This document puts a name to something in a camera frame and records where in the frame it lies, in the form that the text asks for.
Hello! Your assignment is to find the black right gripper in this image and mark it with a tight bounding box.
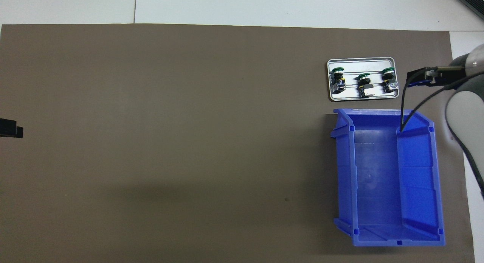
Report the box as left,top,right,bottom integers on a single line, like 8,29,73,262
406,67,467,89

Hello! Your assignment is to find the green push button switch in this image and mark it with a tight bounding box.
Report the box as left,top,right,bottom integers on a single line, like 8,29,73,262
330,67,346,94
357,73,375,99
381,67,399,93

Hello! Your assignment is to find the silver metal tray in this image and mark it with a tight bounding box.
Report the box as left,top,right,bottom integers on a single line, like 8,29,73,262
327,58,400,101

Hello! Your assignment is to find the blue plastic storage bin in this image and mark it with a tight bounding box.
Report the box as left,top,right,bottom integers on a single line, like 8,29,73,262
330,108,445,247

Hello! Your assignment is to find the brown table mat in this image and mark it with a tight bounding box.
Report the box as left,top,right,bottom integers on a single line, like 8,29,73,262
0,24,475,263

